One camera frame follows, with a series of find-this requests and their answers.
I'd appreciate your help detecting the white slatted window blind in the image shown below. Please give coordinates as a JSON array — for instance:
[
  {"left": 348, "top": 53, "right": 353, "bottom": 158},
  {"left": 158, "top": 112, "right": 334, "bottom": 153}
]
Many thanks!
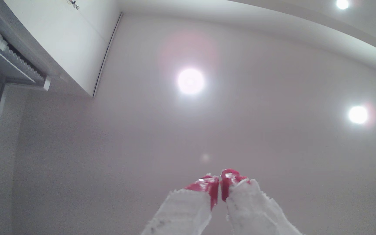
[{"left": 0, "top": 33, "right": 52, "bottom": 91}]

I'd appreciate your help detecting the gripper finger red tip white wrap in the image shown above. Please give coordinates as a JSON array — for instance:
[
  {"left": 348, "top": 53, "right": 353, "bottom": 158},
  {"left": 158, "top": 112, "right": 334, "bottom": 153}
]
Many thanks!
[
  {"left": 221, "top": 169, "right": 303, "bottom": 235},
  {"left": 141, "top": 175, "right": 220, "bottom": 235}
]

